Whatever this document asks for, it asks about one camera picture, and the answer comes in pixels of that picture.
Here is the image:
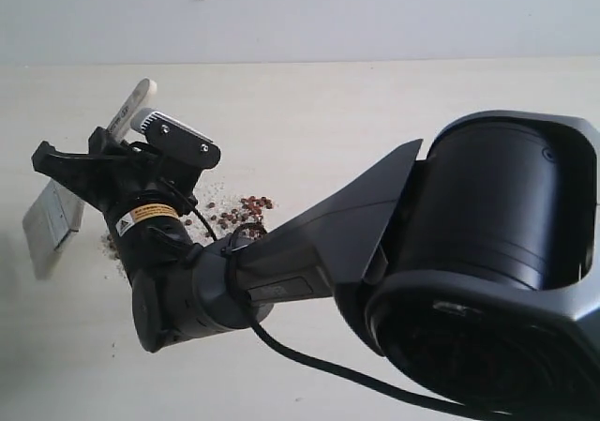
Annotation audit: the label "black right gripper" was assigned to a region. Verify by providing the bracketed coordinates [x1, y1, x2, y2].
[32, 128, 205, 218]

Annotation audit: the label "white wooden paint brush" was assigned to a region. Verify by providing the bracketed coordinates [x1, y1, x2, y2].
[22, 78, 158, 280]

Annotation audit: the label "grains and brown pellets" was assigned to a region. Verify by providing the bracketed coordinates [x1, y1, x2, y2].
[101, 183, 277, 271]

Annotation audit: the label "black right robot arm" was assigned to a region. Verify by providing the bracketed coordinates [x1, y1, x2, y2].
[32, 110, 599, 420]

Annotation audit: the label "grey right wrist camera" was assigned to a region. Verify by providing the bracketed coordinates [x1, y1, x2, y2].
[130, 108, 221, 170]

